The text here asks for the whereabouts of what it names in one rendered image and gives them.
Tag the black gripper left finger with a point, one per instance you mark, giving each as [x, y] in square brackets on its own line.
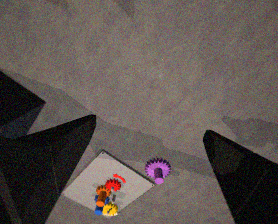
[35, 168]

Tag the blue gear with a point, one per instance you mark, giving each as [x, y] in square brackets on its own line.
[99, 210]

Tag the red gear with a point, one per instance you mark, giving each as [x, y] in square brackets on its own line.
[113, 183]

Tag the yellow gear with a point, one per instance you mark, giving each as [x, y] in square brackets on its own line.
[110, 207]

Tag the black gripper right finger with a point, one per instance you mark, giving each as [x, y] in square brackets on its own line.
[249, 182]

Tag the orange gear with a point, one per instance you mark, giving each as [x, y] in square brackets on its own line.
[103, 193]

